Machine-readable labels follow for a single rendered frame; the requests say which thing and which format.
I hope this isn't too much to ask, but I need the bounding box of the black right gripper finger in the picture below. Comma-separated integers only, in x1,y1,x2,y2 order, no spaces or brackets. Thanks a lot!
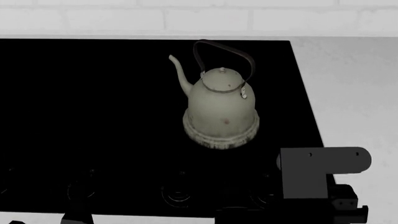
214,206,328,224

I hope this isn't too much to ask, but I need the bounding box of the black stove knob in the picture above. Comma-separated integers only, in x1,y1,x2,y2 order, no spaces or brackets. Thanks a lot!
248,172,284,207
160,171,194,208
67,169,98,203

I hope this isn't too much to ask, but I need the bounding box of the black glass stove cooktop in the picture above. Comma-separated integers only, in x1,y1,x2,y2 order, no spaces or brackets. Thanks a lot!
0,38,340,220

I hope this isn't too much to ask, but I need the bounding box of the beige metal kettle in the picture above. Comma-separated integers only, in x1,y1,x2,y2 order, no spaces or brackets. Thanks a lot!
168,39,261,151

